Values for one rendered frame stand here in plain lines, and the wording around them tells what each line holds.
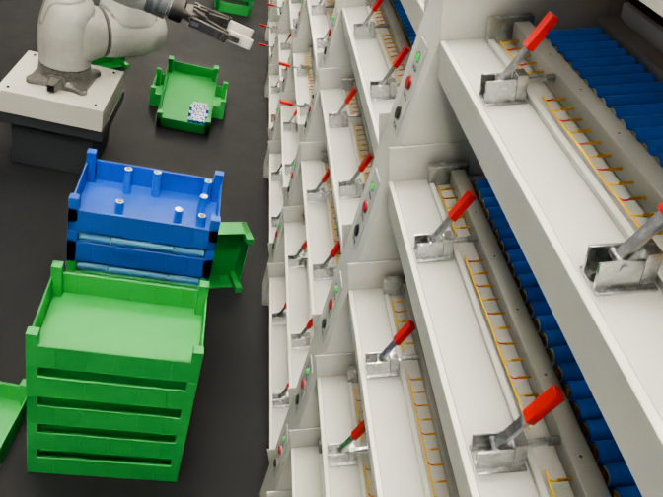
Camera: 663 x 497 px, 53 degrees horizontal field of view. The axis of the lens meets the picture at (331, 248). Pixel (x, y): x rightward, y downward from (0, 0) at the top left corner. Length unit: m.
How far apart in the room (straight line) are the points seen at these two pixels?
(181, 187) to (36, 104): 0.76
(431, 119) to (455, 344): 0.31
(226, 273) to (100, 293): 0.66
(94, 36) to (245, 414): 1.23
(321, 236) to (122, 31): 1.13
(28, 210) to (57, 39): 0.51
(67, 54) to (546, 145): 1.81
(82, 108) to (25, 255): 0.48
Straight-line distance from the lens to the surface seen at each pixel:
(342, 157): 1.30
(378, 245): 0.94
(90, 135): 2.23
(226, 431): 1.63
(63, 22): 2.20
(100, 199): 1.55
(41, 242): 2.07
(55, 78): 2.26
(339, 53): 1.55
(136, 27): 2.28
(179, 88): 2.83
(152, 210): 1.53
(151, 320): 1.38
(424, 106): 0.84
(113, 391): 1.32
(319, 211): 1.47
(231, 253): 1.96
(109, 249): 1.47
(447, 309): 0.69
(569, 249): 0.48
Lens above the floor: 1.29
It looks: 35 degrees down
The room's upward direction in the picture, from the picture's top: 18 degrees clockwise
